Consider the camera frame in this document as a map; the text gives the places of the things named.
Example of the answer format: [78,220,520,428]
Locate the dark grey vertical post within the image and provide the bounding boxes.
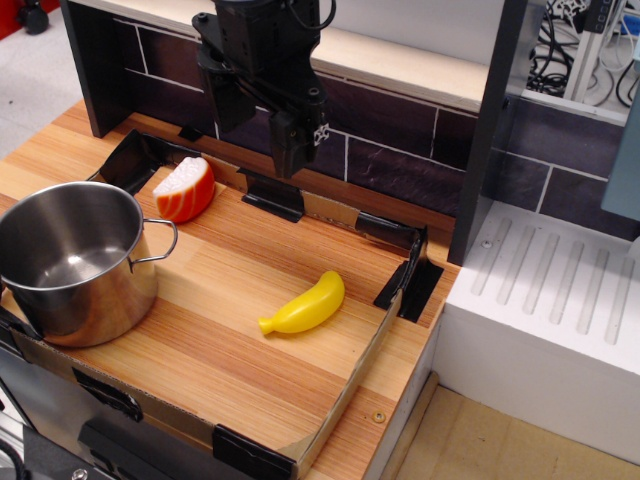
[448,1,528,266]

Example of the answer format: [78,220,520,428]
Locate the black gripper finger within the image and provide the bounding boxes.
[210,75,256,133]
[269,111,328,179]

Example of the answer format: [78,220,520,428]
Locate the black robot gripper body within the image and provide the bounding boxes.
[192,0,329,134]

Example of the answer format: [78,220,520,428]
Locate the cardboard fence with black tape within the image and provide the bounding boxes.
[1,161,453,479]

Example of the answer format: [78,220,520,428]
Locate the tangle of black cables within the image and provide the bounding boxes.
[527,0,640,106]

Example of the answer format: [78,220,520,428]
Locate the black caster wheel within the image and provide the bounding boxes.
[16,0,49,35]

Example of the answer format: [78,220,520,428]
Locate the dark grey left side panel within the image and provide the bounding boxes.
[60,1,133,138]

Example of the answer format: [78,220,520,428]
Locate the stainless steel pot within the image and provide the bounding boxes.
[1,181,162,347]

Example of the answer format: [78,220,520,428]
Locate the grey blue box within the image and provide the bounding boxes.
[601,91,640,221]

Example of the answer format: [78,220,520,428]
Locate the yellow toy banana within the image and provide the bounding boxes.
[258,271,346,335]

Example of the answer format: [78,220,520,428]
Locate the white dish drain board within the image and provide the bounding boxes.
[434,203,639,463]

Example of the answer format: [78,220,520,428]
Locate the orange white salmon sushi toy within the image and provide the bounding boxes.
[153,157,216,223]

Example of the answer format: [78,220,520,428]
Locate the light wooden shelf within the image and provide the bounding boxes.
[67,0,506,114]

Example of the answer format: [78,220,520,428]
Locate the white aluminium frame post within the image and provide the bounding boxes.
[565,0,615,103]

